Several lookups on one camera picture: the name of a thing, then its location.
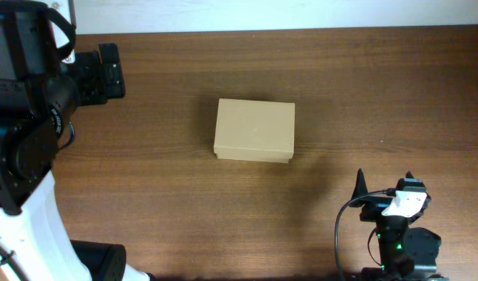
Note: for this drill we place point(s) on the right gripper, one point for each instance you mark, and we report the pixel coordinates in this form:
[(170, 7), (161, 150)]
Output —
[(373, 209)]

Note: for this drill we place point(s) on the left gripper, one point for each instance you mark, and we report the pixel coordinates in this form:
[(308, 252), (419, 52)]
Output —
[(97, 78)]

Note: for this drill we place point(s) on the brown cardboard box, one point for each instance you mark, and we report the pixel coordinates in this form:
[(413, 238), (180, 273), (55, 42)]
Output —
[(261, 131)]

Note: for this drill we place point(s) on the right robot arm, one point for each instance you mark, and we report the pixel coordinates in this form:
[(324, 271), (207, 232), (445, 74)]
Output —
[(405, 253)]

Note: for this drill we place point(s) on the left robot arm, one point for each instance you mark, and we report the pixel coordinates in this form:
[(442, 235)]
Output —
[(43, 81)]

